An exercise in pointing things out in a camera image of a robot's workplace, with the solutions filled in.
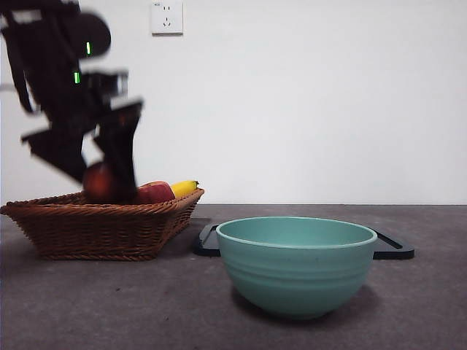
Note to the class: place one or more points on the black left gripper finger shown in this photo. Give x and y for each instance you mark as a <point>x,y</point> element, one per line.
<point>60,149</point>
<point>118,153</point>

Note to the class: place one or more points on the dark red plum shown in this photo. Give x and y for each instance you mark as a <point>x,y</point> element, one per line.
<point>96,184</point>

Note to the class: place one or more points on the teal ribbed bowl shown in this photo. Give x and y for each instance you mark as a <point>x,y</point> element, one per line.
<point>295,280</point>

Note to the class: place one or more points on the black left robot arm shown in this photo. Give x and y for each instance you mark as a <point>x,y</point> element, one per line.
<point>47,54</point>

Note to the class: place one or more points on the red apple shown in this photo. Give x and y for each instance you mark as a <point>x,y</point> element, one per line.
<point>157,193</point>

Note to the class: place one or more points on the yellow banana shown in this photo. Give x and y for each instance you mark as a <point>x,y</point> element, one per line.
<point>184,188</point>

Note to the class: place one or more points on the brown wicker basket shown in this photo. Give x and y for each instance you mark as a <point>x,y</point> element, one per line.
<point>95,233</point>

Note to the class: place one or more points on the black rectangular tray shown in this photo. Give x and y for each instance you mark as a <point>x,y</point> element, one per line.
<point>394,251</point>

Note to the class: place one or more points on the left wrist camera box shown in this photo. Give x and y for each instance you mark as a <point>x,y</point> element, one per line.
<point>104,82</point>

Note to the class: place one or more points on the white wall socket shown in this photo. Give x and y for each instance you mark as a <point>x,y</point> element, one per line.
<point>167,18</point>

